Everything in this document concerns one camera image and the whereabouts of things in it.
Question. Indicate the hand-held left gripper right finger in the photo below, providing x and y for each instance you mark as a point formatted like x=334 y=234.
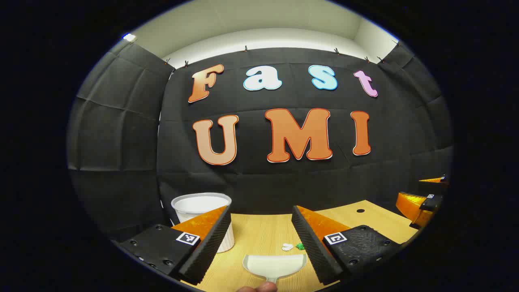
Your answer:
x=312 y=247

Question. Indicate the wooden desktop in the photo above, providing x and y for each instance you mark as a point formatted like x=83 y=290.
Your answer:
x=259 y=231

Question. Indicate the white paper ball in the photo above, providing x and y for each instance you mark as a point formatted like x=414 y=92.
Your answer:
x=287 y=247

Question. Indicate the white ribbed garbage bin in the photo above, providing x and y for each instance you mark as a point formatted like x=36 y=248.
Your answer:
x=200 y=202

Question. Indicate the white plastic dustpan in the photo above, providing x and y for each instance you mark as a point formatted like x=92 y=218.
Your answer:
x=275 y=265

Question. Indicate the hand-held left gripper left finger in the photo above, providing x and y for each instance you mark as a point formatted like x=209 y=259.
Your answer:
x=211 y=247

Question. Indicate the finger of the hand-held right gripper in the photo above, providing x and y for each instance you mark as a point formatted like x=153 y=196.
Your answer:
x=434 y=185
x=411 y=205

